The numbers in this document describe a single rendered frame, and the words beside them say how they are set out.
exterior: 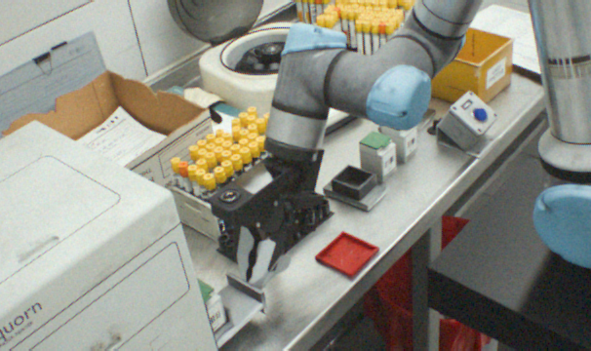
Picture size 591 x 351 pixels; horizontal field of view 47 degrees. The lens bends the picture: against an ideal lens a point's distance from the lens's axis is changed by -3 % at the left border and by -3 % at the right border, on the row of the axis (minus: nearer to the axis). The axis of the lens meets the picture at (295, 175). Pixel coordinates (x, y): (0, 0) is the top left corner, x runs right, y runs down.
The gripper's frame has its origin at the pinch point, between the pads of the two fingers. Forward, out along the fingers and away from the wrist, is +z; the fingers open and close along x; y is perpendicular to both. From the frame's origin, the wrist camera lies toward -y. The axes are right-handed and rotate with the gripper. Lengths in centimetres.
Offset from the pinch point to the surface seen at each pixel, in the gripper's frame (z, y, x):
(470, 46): -38, 63, 8
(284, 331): 4.3, 2.0, -6.1
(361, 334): 49, 99, 34
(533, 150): -6, 195, 33
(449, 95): -28, 54, 6
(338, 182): -11.8, 23.0, 5.0
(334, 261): -2.9, 14.2, -3.4
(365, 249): -5.3, 18.2, -5.5
